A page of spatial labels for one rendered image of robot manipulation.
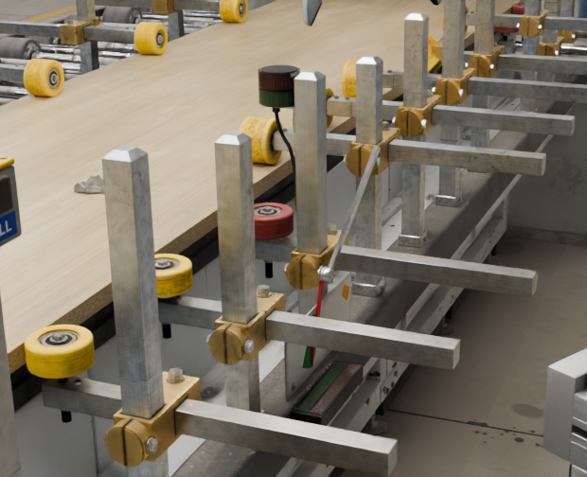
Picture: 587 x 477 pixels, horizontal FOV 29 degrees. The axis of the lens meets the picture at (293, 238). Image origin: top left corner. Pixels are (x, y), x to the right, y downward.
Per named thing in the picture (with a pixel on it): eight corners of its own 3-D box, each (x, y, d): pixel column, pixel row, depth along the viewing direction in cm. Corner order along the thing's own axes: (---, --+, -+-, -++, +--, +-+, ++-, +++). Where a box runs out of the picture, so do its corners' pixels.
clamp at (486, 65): (506, 67, 262) (506, 45, 261) (491, 79, 251) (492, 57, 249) (479, 65, 265) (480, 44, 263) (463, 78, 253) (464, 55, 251)
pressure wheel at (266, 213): (302, 271, 183) (301, 203, 179) (282, 290, 176) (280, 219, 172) (257, 264, 186) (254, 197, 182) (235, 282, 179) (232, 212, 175)
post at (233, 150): (262, 467, 159) (251, 131, 143) (252, 480, 156) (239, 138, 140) (240, 462, 161) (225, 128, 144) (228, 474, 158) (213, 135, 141)
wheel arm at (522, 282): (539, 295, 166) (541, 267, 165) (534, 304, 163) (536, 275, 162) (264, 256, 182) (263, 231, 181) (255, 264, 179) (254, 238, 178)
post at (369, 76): (381, 326, 202) (383, 54, 186) (374, 333, 199) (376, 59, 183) (362, 323, 204) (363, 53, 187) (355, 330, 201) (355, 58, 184)
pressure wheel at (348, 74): (363, 93, 240) (373, 103, 247) (369, 56, 241) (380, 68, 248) (335, 90, 242) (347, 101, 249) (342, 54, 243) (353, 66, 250)
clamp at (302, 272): (349, 261, 180) (349, 230, 178) (317, 292, 169) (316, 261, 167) (316, 256, 182) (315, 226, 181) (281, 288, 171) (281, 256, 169)
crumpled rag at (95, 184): (129, 180, 194) (128, 167, 194) (126, 193, 188) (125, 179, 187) (76, 182, 194) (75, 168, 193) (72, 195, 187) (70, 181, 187)
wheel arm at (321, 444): (398, 469, 125) (398, 434, 124) (387, 485, 122) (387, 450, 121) (60, 399, 142) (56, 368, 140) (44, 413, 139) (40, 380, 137)
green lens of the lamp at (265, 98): (307, 98, 167) (307, 83, 166) (291, 108, 162) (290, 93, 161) (269, 96, 169) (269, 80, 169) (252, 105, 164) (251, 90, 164)
